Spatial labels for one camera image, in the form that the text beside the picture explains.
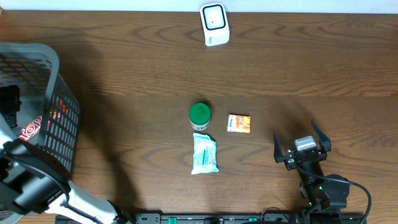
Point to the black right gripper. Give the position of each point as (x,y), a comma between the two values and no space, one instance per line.
(290,158)

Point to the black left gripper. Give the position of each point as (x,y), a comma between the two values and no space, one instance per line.
(7,93)

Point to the red Top chocolate bar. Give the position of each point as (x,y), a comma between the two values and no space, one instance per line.
(31,129)

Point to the orange Kleenex tissue pack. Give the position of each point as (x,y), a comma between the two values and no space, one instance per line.
(239,123)

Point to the teal wet wipes pack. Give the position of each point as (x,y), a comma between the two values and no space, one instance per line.
(204,154)

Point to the green lid jar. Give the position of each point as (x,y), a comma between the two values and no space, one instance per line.
(199,116)

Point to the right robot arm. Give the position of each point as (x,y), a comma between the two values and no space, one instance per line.
(326,195)

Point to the white barcode scanner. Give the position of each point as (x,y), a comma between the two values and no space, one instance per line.
(215,24)

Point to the grey plastic basket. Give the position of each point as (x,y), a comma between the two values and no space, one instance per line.
(34,68)

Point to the black mounting rail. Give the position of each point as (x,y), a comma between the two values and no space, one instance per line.
(272,216)

